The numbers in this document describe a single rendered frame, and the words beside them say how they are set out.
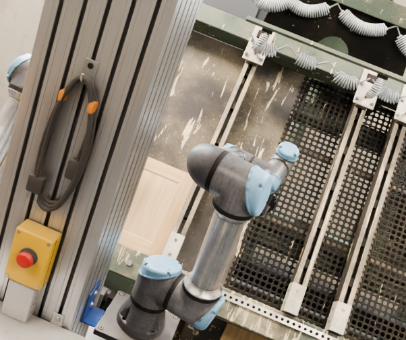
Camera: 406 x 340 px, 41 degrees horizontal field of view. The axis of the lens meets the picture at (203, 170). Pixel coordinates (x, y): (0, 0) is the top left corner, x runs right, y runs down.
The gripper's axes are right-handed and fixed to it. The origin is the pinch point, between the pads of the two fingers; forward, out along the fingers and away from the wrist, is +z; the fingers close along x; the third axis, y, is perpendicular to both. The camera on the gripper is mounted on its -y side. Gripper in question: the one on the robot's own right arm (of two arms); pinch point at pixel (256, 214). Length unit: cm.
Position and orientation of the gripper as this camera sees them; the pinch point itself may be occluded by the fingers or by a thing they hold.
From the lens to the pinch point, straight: 206.3
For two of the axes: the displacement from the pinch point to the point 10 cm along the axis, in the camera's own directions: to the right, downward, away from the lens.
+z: -2.2, 6.3, 7.5
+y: 3.2, -6.7, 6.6
